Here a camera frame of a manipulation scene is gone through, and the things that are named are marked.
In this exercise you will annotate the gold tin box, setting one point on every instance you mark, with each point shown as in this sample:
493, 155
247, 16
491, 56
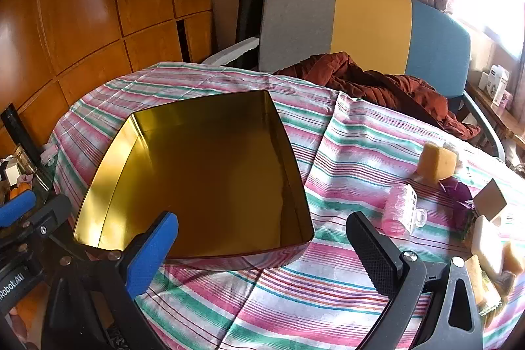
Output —
205, 169

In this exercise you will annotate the black rolled mat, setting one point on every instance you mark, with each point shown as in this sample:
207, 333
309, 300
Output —
250, 1

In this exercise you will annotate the small cream carton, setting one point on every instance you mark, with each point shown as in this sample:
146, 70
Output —
490, 200

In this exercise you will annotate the grey yellow blue sofa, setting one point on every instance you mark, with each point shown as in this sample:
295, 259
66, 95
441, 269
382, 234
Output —
369, 22

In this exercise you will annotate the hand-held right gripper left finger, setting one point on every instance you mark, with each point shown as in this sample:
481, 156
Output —
151, 255

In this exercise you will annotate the tall white box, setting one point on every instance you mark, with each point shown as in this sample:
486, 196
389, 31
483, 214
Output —
499, 83

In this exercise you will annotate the wooden desk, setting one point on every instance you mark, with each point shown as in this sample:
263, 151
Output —
496, 120

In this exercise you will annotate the striped pink green bedsheet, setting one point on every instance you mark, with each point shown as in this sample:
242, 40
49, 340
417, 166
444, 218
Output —
348, 153

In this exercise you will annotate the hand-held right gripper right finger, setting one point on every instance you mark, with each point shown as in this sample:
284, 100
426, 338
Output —
375, 255

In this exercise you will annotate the pink wafer packet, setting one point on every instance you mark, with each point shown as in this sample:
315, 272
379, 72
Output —
400, 208

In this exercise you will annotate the purple snack packet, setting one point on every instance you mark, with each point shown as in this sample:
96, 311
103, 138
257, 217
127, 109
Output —
457, 192

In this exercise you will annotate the yellow sponge cake piece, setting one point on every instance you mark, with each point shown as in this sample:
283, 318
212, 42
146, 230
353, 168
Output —
473, 276

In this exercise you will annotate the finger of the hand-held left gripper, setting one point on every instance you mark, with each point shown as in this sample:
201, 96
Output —
49, 216
16, 207

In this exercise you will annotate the small pink packet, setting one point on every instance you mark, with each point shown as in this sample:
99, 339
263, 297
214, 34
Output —
506, 99

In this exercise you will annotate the wooden wardrobe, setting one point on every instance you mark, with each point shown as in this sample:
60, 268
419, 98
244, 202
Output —
102, 5

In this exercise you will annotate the white foam block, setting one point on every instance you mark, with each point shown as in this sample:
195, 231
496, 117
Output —
488, 247

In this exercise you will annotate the yellow sponge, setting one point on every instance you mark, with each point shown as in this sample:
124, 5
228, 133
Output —
514, 257
437, 163

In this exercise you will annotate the rust brown jacket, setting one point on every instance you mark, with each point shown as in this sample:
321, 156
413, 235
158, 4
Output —
381, 91

